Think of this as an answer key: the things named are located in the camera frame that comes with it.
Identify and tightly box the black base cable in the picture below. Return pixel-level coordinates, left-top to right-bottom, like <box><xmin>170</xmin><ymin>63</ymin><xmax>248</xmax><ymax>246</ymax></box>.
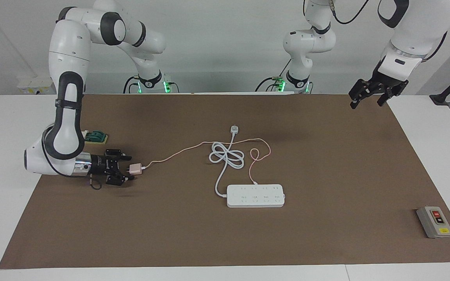
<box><xmin>123</xmin><ymin>75</ymin><xmax>141</xmax><ymax>94</ymax></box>
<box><xmin>255</xmin><ymin>59</ymin><xmax>293</xmax><ymax>93</ymax></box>

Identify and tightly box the white box yellow label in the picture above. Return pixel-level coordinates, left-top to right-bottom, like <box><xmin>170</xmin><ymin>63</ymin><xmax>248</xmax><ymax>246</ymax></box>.
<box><xmin>17</xmin><ymin>77</ymin><xmax>56</xmax><ymax>95</ymax></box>

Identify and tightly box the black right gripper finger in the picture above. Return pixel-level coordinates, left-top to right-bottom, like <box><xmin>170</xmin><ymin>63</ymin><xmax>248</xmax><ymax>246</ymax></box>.
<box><xmin>105</xmin><ymin>148</ymin><xmax>132</xmax><ymax>161</ymax></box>
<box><xmin>106</xmin><ymin>174</ymin><xmax>135</xmax><ymax>186</ymax></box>

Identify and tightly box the pink charging cable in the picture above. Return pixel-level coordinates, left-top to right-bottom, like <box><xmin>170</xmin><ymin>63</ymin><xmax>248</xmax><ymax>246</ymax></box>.
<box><xmin>142</xmin><ymin>137</ymin><xmax>272</xmax><ymax>185</ymax></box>

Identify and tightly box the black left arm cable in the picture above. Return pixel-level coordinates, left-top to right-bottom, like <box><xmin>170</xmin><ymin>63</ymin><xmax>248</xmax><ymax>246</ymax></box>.
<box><xmin>329</xmin><ymin>0</ymin><xmax>371</xmax><ymax>25</ymax></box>

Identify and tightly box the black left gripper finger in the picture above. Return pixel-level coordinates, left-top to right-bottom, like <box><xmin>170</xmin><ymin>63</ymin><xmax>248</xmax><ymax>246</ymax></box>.
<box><xmin>377</xmin><ymin>81</ymin><xmax>409</xmax><ymax>107</ymax></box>
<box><xmin>349</xmin><ymin>79</ymin><xmax>376</xmax><ymax>109</ymax></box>

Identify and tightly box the white power strip cord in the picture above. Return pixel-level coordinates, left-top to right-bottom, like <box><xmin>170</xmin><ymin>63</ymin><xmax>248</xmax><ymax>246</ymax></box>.
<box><xmin>209</xmin><ymin>124</ymin><xmax>245</xmax><ymax>197</ymax></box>

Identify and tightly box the brown table mat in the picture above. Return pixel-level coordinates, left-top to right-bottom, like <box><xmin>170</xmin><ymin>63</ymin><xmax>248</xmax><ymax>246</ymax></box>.
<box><xmin>0</xmin><ymin>94</ymin><xmax>450</xmax><ymax>270</ymax></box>

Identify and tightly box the white power strip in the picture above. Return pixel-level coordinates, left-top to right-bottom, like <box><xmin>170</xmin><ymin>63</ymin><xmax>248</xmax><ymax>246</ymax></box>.
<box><xmin>226</xmin><ymin>184</ymin><xmax>286</xmax><ymax>208</ymax></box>

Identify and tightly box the grey on-off switch box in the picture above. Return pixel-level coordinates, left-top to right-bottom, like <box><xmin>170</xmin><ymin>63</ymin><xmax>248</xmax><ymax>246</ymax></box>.
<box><xmin>416</xmin><ymin>206</ymin><xmax>450</xmax><ymax>239</ymax></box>

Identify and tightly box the green knife switch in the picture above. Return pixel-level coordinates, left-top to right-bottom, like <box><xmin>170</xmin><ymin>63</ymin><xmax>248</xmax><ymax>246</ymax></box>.
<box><xmin>83</xmin><ymin>130</ymin><xmax>109</xmax><ymax>145</ymax></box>

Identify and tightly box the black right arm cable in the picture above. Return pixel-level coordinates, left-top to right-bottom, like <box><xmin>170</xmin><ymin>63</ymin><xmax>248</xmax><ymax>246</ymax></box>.
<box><xmin>41</xmin><ymin>125</ymin><xmax>103</xmax><ymax>191</ymax></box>

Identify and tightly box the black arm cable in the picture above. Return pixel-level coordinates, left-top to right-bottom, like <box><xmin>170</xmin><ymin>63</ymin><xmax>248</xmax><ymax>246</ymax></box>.
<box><xmin>329</xmin><ymin>0</ymin><xmax>371</xmax><ymax>25</ymax></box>
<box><xmin>41</xmin><ymin>125</ymin><xmax>103</xmax><ymax>191</ymax></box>

